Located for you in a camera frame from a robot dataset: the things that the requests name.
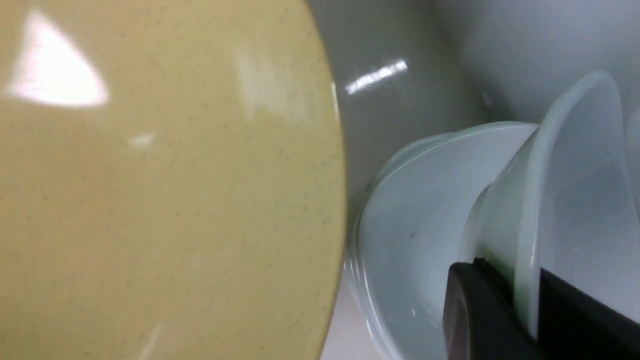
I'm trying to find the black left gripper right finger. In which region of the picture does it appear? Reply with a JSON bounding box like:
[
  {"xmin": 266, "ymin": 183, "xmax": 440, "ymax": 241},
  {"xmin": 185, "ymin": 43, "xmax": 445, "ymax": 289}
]
[{"xmin": 537, "ymin": 269, "xmax": 640, "ymax": 360}]

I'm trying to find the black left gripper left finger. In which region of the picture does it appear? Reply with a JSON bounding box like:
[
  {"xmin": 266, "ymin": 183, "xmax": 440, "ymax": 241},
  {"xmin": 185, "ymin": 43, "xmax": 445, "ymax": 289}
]
[{"xmin": 443, "ymin": 258, "xmax": 543, "ymax": 360}]

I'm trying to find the white square dish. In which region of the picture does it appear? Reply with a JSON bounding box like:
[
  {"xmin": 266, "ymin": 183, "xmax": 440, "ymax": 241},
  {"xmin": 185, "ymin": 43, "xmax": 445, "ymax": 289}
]
[
  {"xmin": 462, "ymin": 71, "xmax": 640, "ymax": 336},
  {"xmin": 343, "ymin": 121, "xmax": 538, "ymax": 360}
]

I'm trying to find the yellow noodle bowl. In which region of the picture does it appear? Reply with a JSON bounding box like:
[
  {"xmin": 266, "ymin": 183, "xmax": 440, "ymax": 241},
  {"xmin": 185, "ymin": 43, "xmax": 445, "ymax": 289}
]
[{"xmin": 0, "ymin": 0, "xmax": 346, "ymax": 360}]

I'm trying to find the white square dish in tub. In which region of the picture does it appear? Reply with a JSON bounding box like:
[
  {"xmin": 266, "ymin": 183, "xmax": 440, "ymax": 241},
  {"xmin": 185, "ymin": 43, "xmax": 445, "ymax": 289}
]
[{"xmin": 343, "ymin": 121, "xmax": 538, "ymax": 360}]

